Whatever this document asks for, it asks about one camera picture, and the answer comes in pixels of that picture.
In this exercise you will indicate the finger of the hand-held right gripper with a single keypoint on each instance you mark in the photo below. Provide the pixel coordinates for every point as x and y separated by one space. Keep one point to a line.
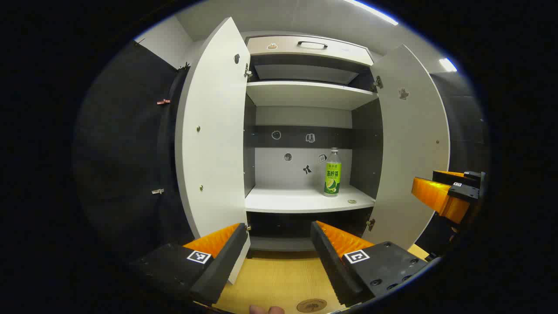
436 196
466 178

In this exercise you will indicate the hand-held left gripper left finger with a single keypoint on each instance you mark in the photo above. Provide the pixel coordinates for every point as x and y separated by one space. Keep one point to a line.
222 266

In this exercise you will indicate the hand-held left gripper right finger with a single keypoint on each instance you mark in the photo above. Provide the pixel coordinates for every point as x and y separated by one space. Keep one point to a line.
331 266

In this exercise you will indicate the round wooden coaster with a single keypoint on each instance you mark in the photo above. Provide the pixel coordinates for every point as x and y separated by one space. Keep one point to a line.
311 305

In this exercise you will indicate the white cabinet door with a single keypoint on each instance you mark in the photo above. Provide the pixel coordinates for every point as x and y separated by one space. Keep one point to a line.
409 144
213 131

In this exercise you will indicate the white and grey cabinet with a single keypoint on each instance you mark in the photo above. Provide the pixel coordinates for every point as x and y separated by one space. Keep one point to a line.
305 200

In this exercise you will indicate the green label plastic bottle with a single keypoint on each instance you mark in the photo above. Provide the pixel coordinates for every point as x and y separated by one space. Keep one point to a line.
332 179

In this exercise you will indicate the beige cabinet drawer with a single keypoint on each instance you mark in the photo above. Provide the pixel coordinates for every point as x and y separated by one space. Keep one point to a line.
296 50

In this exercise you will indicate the white clip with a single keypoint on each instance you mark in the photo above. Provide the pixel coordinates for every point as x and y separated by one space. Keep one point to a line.
158 191

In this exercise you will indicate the short ceiling light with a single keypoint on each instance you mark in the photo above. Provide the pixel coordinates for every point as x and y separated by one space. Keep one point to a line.
447 64

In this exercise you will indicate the black backdrop cloth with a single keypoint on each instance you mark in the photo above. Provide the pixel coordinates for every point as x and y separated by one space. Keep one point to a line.
122 152

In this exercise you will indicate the long ceiling light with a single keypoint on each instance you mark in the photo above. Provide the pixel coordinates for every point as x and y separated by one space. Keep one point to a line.
370 11

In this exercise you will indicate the black clip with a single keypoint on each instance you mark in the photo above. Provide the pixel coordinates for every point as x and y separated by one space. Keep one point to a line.
185 66
138 42

